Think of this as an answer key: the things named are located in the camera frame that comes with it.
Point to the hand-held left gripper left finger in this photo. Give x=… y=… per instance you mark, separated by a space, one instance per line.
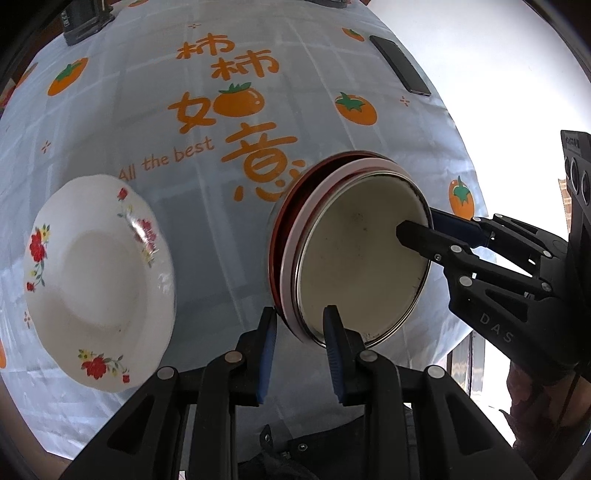
x=267 y=350

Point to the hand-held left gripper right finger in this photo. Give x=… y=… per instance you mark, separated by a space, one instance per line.
x=333 y=355

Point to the orange printed tablecloth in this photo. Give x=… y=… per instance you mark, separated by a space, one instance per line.
x=138 y=115

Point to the white enamel plate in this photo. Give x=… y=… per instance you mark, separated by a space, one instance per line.
x=360 y=258

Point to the white plate with red flowers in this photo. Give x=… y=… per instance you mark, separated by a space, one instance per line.
x=97 y=281

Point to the pink plastic bowl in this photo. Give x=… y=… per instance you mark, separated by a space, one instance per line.
x=290 y=263

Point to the black smartphone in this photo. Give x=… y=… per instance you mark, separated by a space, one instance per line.
x=399 y=64

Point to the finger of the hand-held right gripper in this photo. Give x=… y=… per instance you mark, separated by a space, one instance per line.
x=422 y=237
x=455 y=226

